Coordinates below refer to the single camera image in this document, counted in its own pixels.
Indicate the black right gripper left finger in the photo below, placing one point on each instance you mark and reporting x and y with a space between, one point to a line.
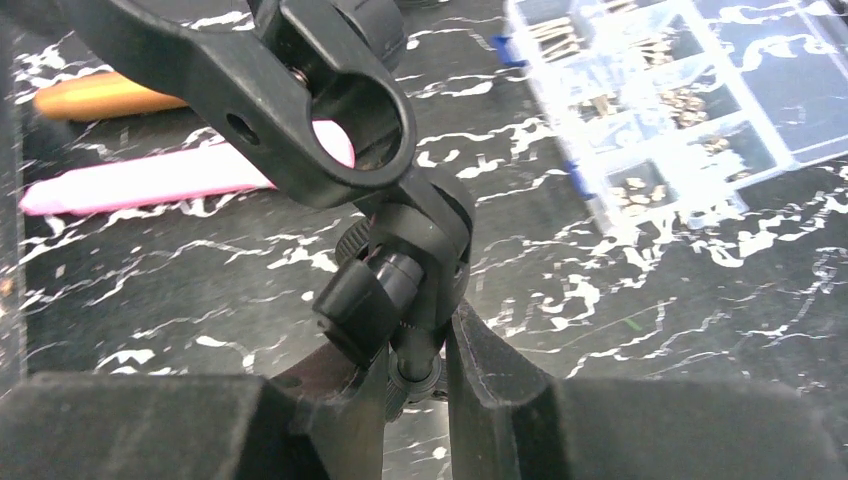
323 418

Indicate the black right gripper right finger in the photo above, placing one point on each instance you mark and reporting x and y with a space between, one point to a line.
509 419

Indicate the pink microphone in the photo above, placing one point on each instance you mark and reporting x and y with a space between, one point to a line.
182 175

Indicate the black tripod mic stand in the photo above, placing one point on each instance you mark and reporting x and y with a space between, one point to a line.
307 96

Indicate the gold microphone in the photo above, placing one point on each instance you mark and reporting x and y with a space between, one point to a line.
101 96

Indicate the clear plastic parts box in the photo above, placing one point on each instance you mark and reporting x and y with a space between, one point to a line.
672 108

